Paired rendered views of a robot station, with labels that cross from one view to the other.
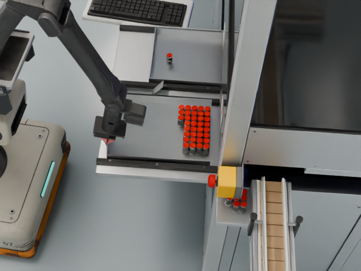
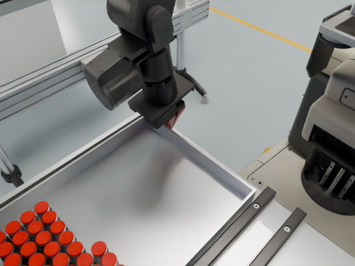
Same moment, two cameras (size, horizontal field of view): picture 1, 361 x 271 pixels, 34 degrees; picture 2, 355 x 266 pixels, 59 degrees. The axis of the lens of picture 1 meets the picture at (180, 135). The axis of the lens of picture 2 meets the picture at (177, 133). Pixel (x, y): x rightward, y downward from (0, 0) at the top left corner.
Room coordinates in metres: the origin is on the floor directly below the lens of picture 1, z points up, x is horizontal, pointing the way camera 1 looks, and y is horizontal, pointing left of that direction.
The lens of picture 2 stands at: (1.40, -0.05, 1.35)
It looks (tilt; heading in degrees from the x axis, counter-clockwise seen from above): 47 degrees down; 134
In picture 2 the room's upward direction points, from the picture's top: straight up
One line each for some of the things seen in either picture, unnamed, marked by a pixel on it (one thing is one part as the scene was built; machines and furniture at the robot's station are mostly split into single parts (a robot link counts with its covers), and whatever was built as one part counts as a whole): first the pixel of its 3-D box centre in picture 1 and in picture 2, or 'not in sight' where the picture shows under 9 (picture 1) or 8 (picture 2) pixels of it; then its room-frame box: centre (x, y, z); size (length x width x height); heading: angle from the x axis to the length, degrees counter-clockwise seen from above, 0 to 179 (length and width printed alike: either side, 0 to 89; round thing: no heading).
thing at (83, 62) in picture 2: not in sight; (96, 65); (0.29, 0.56, 0.50); 0.12 x 0.05 x 0.09; 89
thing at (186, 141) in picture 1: (186, 129); (74, 249); (1.17, -0.02, 0.90); 0.18 x 0.02 x 0.05; 0
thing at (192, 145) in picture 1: (193, 129); (60, 260); (1.17, -0.04, 0.90); 0.18 x 0.02 x 0.05; 0
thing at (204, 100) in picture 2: not in sight; (180, 77); (0.23, 1.19, 0.07); 0.50 x 0.08 x 0.14; 179
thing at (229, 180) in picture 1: (229, 182); not in sight; (0.91, -0.15, 0.99); 0.08 x 0.07 x 0.07; 89
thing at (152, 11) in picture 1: (137, 8); not in sight; (1.85, 0.21, 0.82); 0.40 x 0.14 x 0.02; 82
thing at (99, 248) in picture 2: (180, 121); (101, 254); (1.20, 0.00, 0.90); 0.02 x 0.02 x 0.05
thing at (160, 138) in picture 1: (161, 129); (123, 212); (1.17, 0.07, 0.90); 0.34 x 0.26 x 0.04; 90
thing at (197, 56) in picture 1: (196, 58); not in sight; (1.51, -0.05, 0.90); 0.34 x 0.26 x 0.04; 89
